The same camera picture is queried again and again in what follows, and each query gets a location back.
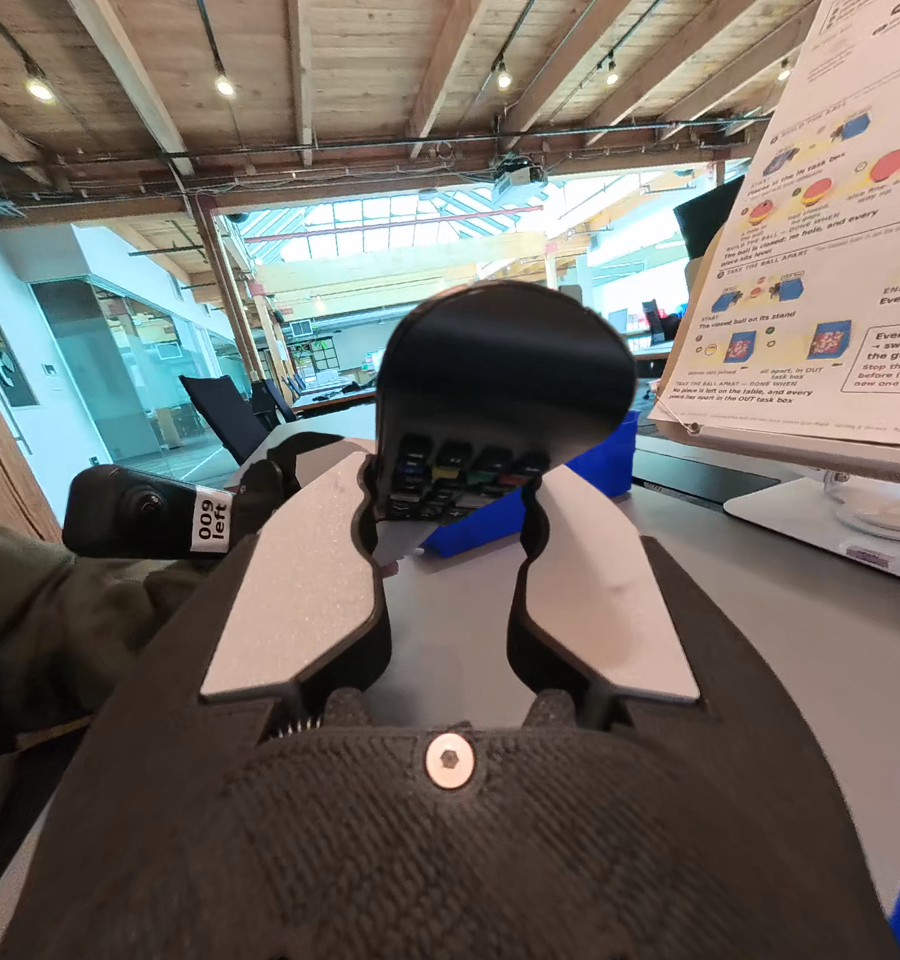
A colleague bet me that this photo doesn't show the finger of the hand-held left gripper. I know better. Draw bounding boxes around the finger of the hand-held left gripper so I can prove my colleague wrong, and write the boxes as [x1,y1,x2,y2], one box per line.
[373,519,437,579]
[292,438,378,494]

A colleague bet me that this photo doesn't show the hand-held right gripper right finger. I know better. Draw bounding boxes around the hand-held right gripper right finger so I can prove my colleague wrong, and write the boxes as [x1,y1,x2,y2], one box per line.
[508,466,703,704]

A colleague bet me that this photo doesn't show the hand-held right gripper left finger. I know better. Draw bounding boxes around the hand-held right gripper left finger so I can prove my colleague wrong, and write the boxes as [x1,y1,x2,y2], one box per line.
[198,451,392,704]

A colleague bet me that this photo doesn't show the black remote control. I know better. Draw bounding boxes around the black remote control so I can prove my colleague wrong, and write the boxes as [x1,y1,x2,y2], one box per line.
[373,281,638,526]

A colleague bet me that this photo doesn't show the black office chair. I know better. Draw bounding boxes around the black office chair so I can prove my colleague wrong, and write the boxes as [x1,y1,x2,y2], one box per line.
[178,375,271,466]
[251,378,298,425]

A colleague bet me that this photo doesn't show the wide wooden pillar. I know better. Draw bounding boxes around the wide wooden pillar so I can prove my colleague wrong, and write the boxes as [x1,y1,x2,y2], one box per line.
[0,352,62,543]

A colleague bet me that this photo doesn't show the black desk mat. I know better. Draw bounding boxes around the black desk mat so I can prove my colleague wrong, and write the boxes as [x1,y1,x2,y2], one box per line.
[633,435,784,505]

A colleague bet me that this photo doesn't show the instruction sheet on board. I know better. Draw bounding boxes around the instruction sheet on board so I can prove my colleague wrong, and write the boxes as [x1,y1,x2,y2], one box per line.
[648,228,900,481]

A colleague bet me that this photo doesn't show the ceiling projector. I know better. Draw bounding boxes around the ceiling projector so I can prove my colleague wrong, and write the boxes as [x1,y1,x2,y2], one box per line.
[491,153,550,209]

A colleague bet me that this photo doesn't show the black divider panel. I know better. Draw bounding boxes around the black divider panel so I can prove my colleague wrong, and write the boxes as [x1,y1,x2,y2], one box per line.
[673,176,743,260]

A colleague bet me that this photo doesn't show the printed instruction sheet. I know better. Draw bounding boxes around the printed instruction sheet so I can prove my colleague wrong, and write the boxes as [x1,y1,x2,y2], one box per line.
[648,0,900,451]

